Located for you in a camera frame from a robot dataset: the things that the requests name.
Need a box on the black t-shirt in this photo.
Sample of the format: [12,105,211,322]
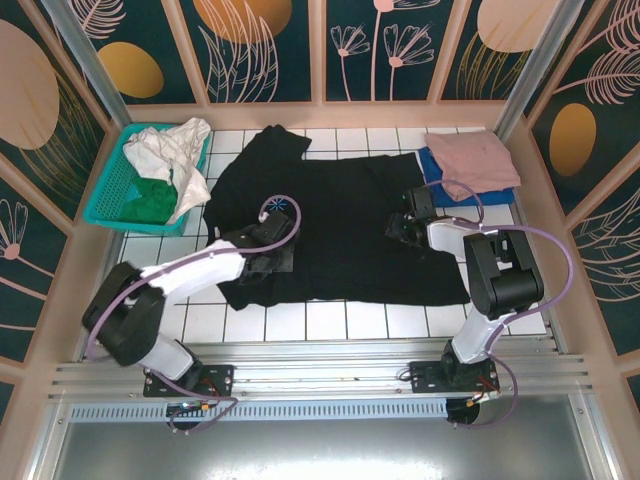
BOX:
[202,124,471,312]

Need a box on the pink folded t-shirt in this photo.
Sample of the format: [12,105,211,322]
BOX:
[424,130,523,202]

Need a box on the blue folded t-shirt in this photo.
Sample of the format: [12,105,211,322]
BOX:
[417,146,516,207]

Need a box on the green crumpled t-shirt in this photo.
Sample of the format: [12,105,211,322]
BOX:
[121,169,180,225]

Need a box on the white crumpled t-shirt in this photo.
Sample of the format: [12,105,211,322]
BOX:
[122,117,212,225]

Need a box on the teal plastic laundry basket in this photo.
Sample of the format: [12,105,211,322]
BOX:
[82,122,210,236]

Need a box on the grey metal sheet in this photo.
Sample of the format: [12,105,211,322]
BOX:
[29,394,616,480]

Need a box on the peach disc golden lines panel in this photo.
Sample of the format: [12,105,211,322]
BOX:
[438,0,559,104]

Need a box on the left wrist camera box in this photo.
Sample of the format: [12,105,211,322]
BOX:
[257,209,296,239]

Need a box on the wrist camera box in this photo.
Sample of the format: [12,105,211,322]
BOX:
[407,187,437,219]
[257,209,296,239]

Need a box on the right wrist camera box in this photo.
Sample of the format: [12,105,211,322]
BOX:
[407,187,437,219]

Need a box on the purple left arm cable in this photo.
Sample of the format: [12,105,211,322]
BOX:
[84,194,304,435]

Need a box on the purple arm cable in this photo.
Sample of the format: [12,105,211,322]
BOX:
[84,194,304,435]
[439,178,575,431]

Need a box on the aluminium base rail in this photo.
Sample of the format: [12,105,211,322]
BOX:
[47,339,594,404]

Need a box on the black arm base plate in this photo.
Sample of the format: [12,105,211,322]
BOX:
[143,363,236,399]
[408,360,501,396]

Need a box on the slotted grey cable duct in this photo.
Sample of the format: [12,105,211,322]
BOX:
[69,397,449,421]

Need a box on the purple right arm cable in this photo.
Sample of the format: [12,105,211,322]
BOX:
[439,178,575,431]

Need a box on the pink flower print wall panel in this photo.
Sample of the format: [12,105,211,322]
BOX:
[324,0,440,104]

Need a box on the aluminium frame post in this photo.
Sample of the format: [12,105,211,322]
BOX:
[42,0,129,134]
[494,0,571,146]

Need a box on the orange disc leaf wall panel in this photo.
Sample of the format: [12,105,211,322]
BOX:
[178,0,321,105]

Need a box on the pink fern wall panel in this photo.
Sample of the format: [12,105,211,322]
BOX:
[567,159,640,356]

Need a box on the orange oval fern wall panel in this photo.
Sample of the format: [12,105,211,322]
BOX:
[524,0,640,216]

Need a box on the orange oval leaf wall panel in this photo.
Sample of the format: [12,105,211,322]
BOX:
[74,0,209,106]

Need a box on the single flower wall panel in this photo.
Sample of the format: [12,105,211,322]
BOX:
[0,154,76,366]

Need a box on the large peach disc wall panel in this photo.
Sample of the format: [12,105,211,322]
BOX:
[0,0,111,236]

